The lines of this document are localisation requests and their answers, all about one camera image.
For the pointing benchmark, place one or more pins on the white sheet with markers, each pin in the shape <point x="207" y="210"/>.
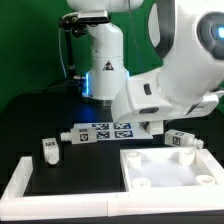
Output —
<point x="116" y="131"/>

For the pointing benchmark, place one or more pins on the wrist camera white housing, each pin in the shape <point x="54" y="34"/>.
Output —
<point x="145" y="96"/>

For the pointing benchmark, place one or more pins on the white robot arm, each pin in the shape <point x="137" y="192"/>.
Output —
<point x="186" y="33"/>

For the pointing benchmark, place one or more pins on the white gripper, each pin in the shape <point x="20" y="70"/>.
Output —
<point x="153" y="124"/>

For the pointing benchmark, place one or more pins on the white U-shaped fence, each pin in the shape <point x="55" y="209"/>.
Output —
<point x="15" y="206"/>

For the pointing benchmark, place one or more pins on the black camera stand pole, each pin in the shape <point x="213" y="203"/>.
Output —
<point x="71" y="64"/>

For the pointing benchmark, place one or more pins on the white square tabletop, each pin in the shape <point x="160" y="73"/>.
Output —
<point x="169" y="167"/>

